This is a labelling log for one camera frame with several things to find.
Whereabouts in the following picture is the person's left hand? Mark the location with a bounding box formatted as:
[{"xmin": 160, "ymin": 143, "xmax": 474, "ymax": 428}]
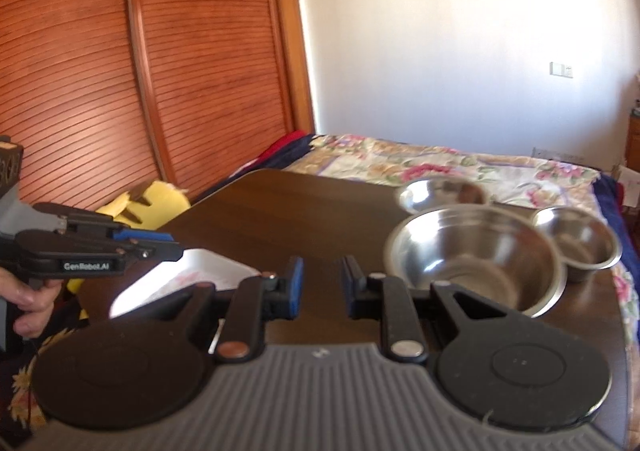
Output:
[{"xmin": 0, "ymin": 268, "xmax": 64, "ymax": 339}]

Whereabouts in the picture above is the small steel bowl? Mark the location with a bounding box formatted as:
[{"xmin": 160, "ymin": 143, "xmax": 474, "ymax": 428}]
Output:
[{"xmin": 532, "ymin": 206, "xmax": 624, "ymax": 283}]

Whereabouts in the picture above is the medium steel bowl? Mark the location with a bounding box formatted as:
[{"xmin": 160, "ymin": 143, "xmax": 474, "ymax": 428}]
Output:
[{"xmin": 398, "ymin": 176, "xmax": 494, "ymax": 214}]

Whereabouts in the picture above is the wooden louvered wardrobe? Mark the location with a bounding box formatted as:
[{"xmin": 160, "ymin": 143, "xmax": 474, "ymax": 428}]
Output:
[{"xmin": 0, "ymin": 0, "xmax": 317, "ymax": 214}]

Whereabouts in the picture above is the navy cloth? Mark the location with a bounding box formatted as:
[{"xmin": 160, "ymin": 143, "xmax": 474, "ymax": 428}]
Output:
[{"xmin": 191, "ymin": 136, "xmax": 315, "ymax": 205}]

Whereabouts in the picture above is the wooden cabinet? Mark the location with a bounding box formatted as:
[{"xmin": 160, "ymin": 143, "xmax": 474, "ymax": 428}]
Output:
[{"xmin": 625, "ymin": 110, "xmax": 640, "ymax": 172}]

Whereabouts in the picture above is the large steel bowl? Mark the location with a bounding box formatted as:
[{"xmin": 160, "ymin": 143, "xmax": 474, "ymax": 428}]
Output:
[{"xmin": 383, "ymin": 204, "xmax": 569, "ymax": 320}]

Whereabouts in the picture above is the floral bed blanket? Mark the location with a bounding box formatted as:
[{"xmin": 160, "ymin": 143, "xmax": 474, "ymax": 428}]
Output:
[{"xmin": 0, "ymin": 133, "xmax": 640, "ymax": 436}]

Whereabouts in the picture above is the yellow plush toy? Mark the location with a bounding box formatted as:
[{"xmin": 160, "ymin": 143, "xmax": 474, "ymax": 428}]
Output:
[{"xmin": 65, "ymin": 180, "xmax": 192, "ymax": 321}]

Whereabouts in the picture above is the white paper box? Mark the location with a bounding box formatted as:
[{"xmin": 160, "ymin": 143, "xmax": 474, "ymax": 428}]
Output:
[{"xmin": 613, "ymin": 165, "xmax": 640, "ymax": 210}]

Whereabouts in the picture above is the white floral square plate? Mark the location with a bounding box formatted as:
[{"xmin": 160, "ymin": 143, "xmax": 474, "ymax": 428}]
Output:
[{"xmin": 109, "ymin": 248, "xmax": 262, "ymax": 321}]

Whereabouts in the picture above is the red cloth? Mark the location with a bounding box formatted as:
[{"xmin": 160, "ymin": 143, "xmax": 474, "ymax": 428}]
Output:
[{"xmin": 256, "ymin": 129, "xmax": 309, "ymax": 158}]

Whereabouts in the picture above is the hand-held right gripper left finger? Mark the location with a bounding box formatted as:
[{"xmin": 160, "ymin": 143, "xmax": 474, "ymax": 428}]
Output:
[{"xmin": 165, "ymin": 256, "xmax": 305, "ymax": 363}]

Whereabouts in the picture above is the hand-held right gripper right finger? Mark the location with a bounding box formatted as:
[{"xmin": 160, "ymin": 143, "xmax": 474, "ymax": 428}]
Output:
[{"xmin": 340, "ymin": 255, "xmax": 508, "ymax": 363}]

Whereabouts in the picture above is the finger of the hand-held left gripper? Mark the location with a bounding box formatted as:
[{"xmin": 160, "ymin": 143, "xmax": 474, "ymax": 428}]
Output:
[
  {"xmin": 122, "ymin": 238, "xmax": 184, "ymax": 276},
  {"xmin": 32, "ymin": 202, "xmax": 174, "ymax": 244}
]

